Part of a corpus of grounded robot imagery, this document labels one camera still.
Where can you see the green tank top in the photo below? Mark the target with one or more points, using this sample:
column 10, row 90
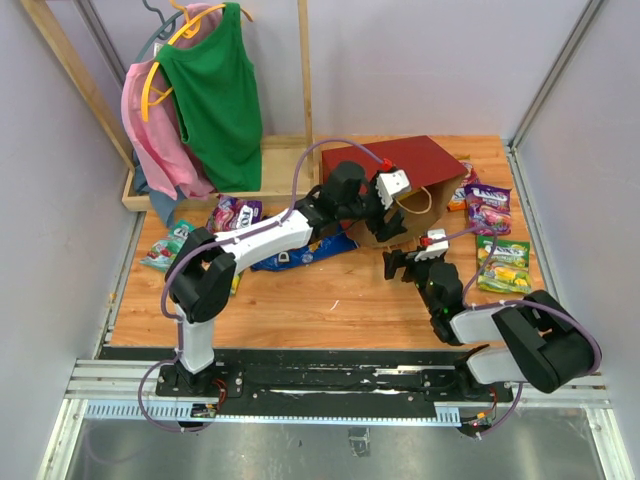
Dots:
column 223, row 128

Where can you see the green Fox's candy packet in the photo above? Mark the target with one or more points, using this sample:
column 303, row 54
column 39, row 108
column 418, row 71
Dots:
column 235, row 284

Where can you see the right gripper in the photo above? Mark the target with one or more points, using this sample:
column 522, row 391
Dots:
column 397, row 258

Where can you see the yellow clothes hanger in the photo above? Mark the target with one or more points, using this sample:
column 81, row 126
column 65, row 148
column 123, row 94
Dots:
column 218, row 57

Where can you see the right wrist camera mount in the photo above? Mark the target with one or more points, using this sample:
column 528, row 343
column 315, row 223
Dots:
column 432, row 245

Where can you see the blue grey cloth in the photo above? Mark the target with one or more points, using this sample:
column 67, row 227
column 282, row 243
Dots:
column 163, row 204

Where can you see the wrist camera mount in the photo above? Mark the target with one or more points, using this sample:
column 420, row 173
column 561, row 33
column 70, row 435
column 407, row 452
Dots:
column 432, row 245
column 391, row 183

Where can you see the blue Doritos chip bag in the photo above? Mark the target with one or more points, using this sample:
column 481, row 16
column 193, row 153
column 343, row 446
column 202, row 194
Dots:
column 320, row 250

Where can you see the aluminium corner profile left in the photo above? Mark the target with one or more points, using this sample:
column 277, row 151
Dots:
column 98, row 31

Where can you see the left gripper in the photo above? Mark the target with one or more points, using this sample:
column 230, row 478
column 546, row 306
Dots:
column 383, row 229

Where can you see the grey clothes hanger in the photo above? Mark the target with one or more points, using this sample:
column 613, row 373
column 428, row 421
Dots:
column 167, row 27

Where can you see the aluminium corner profile right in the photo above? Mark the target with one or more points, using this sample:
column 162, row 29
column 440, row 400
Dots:
column 576, row 37

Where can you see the wooden rack frame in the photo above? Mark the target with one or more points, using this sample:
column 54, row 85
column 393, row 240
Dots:
column 280, row 152

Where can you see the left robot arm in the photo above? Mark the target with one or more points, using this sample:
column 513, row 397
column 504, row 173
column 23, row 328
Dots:
column 199, row 281

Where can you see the teal snack packet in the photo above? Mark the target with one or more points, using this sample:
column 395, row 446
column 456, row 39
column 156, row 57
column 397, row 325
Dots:
column 164, row 251

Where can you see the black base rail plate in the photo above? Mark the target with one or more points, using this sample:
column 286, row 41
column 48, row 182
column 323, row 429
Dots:
column 322, row 384

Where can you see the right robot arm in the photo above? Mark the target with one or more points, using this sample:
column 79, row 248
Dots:
column 533, row 340

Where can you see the pink shirt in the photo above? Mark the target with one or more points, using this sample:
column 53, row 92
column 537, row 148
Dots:
column 168, row 165

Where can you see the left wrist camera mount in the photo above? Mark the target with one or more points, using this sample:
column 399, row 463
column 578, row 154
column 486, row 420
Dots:
column 391, row 183

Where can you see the aluminium corner profile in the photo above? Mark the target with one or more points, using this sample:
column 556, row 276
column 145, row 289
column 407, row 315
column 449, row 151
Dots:
column 98, row 31
column 576, row 37

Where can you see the red brown paper bag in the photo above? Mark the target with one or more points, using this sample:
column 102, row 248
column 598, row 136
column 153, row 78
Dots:
column 419, row 178

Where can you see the orange snack packet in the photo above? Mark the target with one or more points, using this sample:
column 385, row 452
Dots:
column 458, row 200

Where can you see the purple Fox's candy packet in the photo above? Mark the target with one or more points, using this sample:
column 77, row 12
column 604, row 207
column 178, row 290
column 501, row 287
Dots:
column 232, row 213

